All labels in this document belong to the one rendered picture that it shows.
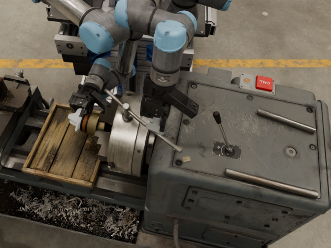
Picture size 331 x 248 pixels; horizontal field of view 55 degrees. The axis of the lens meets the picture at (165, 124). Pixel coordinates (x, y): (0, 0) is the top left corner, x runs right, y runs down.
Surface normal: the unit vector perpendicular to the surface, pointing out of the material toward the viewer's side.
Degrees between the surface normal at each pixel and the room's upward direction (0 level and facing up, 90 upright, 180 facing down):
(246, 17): 0
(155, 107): 76
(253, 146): 0
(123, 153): 58
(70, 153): 0
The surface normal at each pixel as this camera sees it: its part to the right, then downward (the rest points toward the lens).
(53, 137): 0.07, -0.54
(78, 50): -0.07, 0.84
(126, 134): -0.04, -0.03
